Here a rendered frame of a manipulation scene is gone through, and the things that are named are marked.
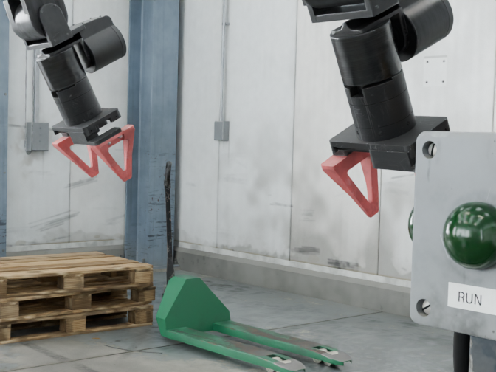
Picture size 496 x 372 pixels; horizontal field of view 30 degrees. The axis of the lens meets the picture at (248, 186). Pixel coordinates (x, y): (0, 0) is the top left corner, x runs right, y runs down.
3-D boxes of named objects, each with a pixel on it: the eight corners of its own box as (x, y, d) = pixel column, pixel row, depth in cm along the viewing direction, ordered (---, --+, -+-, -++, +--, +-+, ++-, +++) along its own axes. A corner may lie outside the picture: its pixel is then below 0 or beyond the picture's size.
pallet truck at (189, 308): (125, 331, 624) (129, 159, 618) (189, 322, 660) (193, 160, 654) (289, 381, 505) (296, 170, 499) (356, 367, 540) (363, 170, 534)
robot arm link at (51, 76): (25, 54, 132) (43, 52, 127) (64, 35, 135) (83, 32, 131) (46, 98, 134) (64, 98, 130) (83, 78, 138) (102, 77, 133)
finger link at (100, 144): (128, 167, 140) (103, 111, 137) (153, 169, 135) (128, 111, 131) (92, 188, 137) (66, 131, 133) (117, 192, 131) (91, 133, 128)
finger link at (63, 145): (105, 164, 146) (80, 111, 142) (128, 167, 140) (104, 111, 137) (70, 185, 142) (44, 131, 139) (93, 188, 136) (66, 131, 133)
